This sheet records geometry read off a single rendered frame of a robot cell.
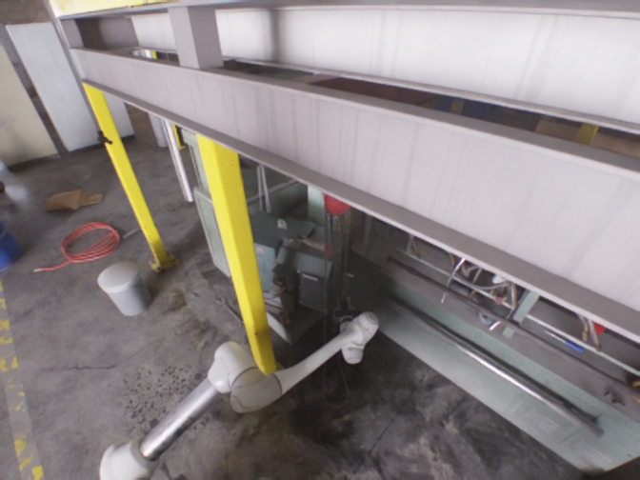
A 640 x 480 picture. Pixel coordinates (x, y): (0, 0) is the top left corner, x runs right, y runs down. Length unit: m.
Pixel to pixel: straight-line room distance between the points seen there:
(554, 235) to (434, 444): 1.81
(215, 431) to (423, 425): 1.29
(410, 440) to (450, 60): 1.95
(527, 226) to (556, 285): 0.10
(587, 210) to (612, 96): 0.43
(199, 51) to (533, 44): 0.84
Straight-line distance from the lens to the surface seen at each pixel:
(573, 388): 2.02
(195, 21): 1.01
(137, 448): 1.56
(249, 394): 1.26
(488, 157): 0.52
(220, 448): 2.18
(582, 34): 0.91
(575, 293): 0.56
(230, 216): 1.19
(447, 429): 2.27
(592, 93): 0.91
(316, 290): 1.85
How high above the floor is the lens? 2.02
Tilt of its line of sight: 38 degrees down
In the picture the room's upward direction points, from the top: straight up
